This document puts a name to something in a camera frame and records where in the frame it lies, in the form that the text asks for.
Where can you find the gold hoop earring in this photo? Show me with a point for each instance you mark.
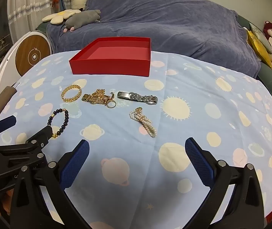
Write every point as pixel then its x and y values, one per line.
pixel 113 95

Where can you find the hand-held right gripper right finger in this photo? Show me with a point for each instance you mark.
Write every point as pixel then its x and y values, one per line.
pixel 198 162

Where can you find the silver-grey pillow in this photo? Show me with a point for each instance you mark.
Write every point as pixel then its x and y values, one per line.
pixel 260 34

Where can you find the gold wristwatch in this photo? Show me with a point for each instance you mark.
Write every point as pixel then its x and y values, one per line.
pixel 95 99

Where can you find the green sofa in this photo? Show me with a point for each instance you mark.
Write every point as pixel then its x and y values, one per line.
pixel 269 76

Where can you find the grey plush toy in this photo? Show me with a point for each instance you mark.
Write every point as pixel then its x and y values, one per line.
pixel 83 18

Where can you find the white curtain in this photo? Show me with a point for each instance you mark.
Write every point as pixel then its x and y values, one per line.
pixel 28 2

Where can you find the yellow pillow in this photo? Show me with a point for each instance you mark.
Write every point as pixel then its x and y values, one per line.
pixel 257 43

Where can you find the blue planet-print cloth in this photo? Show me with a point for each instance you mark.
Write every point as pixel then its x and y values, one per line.
pixel 126 152

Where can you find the flower-shaped pillow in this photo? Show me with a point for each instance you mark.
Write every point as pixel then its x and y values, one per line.
pixel 57 16

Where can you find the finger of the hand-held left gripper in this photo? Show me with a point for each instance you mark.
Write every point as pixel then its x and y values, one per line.
pixel 6 122
pixel 45 133

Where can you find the silver wristwatch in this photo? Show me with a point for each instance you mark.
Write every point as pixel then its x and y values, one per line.
pixel 131 96

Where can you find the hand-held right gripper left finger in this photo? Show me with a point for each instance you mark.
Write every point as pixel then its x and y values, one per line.
pixel 76 164

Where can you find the red cardboard box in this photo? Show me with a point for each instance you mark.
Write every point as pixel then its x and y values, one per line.
pixel 109 66

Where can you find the white device with wooden disc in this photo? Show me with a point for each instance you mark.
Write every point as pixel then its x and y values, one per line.
pixel 31 54

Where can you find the blue-grey blanket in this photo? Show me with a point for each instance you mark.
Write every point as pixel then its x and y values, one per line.
pixel 174 23

